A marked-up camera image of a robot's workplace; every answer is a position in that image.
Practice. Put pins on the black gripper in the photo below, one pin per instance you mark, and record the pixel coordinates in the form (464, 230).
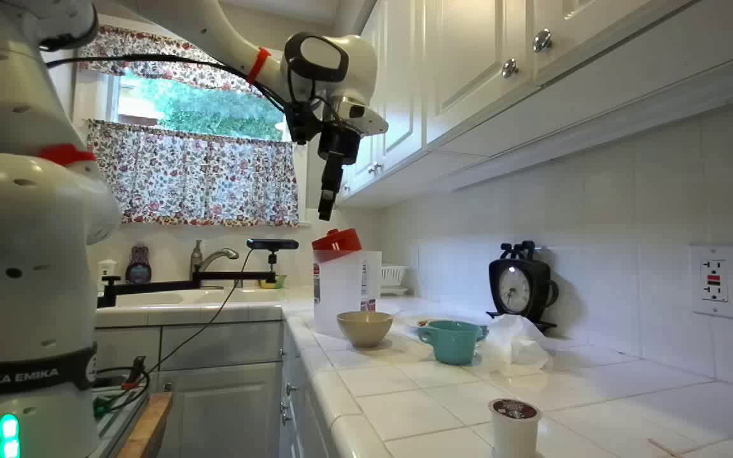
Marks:
(335, 148)

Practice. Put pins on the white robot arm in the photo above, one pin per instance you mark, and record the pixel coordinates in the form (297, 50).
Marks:
(53, 202)

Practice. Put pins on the white pitcher with red lid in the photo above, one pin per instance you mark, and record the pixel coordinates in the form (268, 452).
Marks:
(344, 279)

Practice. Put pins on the beige bowl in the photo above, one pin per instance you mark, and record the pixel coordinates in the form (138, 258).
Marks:
(363, 328)

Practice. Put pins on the chrome sink faucet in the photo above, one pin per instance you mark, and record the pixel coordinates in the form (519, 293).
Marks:
(201, 259)

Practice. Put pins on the floral window curtain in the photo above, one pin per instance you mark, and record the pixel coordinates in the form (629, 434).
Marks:
(178, 178)

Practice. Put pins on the white upper cabinets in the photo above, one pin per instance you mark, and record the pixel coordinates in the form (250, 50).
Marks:
(484, 88)

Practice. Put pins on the white cabinets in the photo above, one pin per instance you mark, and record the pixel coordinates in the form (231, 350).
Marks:
(236, 389)
(484, 88)

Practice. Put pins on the teal ceramic cup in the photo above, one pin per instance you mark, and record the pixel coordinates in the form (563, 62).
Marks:
(453, 341)

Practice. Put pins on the black alarm clock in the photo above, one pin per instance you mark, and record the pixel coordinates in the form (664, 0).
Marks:
(523, 286)

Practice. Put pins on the white lower cabinets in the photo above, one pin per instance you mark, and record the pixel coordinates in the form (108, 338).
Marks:
(236, 389)

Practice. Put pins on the white coffee pod cup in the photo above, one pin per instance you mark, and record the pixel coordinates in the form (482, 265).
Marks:
(514, 429)

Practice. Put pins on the white wall outlet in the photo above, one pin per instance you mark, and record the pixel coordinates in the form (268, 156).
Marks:
(713, 279)

